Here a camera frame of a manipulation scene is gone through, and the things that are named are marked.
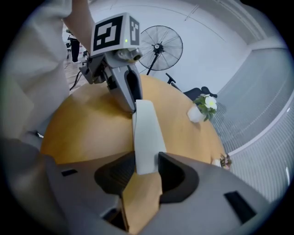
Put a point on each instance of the white flower potted plant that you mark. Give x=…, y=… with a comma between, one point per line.
x=206, y=106

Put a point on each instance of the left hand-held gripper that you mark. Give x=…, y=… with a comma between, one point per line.
x=108, y=34

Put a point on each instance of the black office chair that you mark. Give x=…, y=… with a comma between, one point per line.
x=195, y=93

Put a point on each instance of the white glasses case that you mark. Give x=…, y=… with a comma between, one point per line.
x=148, y=137

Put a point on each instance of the person's left forearm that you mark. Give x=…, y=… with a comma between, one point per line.
x=81, y=25

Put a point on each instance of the small pink potted plant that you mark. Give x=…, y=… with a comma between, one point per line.
x=224, y=161

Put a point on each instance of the grey printed shirt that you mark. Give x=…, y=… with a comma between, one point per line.
x=34, y=68

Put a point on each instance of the black standing fan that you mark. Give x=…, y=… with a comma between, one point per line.
x=158, y=47

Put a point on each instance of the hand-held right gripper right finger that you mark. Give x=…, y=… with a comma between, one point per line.
x=206, y=202

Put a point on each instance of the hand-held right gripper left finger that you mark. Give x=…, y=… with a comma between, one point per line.
x=87, y=183

